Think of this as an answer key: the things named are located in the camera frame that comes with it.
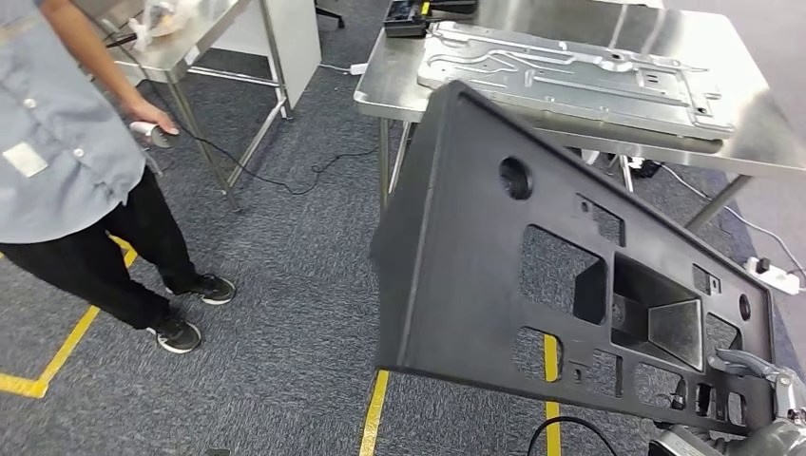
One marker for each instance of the steel side table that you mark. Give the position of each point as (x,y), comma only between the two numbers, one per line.
(182,60)

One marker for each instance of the black robot foot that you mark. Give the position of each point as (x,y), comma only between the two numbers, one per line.
(218,452)

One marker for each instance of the person's left hand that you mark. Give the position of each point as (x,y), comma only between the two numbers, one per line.
(150,116)

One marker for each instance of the steel workbench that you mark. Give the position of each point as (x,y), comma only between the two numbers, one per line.
(762,113)

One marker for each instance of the person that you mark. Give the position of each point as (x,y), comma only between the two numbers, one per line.
(63,157)

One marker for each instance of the clear plastic bag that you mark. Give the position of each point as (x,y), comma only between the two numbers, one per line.
(164,19)

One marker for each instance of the black remote controller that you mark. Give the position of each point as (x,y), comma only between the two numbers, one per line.
(403,19)

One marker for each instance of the white cabinet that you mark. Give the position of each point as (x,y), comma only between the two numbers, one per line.
(289,44)

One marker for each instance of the white power strip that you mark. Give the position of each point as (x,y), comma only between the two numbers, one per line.
(781,280)

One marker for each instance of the yellow floor tape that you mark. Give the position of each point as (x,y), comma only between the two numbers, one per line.
(63,352)
(373,415)

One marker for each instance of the stamped metal plate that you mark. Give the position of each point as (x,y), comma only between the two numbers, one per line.
(567,82)

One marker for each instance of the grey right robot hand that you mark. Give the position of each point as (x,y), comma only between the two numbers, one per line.
(787,440)

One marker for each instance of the white power adapter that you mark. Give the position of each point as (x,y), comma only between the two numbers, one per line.
(359,69)

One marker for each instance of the black plastic plate bracket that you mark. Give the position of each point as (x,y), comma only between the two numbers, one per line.
(453,283)

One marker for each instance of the person's left forearm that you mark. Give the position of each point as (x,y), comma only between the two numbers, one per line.
(88,56)

